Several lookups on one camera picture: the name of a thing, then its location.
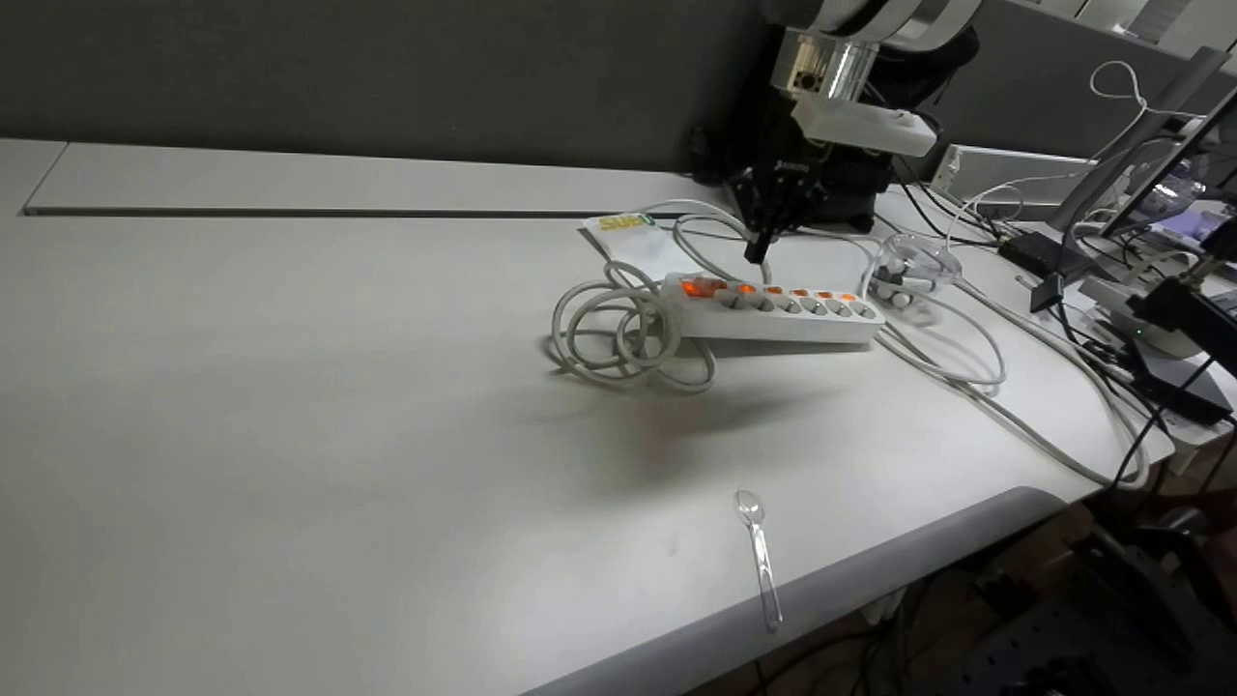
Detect black device with cables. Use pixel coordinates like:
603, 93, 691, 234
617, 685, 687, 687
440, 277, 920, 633
1000, 225, 1237, 434

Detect black cable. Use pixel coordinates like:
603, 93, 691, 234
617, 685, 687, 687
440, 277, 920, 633
1102, 344, 1227, 493

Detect white box device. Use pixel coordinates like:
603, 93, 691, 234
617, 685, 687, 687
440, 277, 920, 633
929, 139, 1102, 214

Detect laptop with lit screen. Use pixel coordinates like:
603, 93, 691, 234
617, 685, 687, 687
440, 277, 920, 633
1056, 68, 1237, 268

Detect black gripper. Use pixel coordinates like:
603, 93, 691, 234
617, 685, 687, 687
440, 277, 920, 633
732, 130, 883, 268

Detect coiled white power strip cord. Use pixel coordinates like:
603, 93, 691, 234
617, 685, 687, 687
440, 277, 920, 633
538, 254, 724, 399

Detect thin white hanging cable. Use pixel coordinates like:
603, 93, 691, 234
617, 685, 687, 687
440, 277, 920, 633
1081, 54, 1157, 129

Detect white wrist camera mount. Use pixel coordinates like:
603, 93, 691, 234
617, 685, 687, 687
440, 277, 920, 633
784, 90, 942, 161

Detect black bulky object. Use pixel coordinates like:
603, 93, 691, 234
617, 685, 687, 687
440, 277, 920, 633
679, 54, 903, 241

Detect clear plastic spoon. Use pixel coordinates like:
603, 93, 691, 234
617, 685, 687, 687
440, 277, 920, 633
727, 483, 788, 639

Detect clear plastic zip bag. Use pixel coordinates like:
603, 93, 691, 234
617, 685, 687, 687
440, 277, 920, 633
574, 209, 708, 287

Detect long gray partition panel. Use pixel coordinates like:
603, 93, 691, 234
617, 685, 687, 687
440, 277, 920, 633
0, 0, 780, 175

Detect white power strip orange switches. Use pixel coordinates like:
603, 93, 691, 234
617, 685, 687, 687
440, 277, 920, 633
659, 270, 892, 353

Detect short gray partition panel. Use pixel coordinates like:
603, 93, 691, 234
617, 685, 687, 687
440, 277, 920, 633
929, 0, 1222, 161

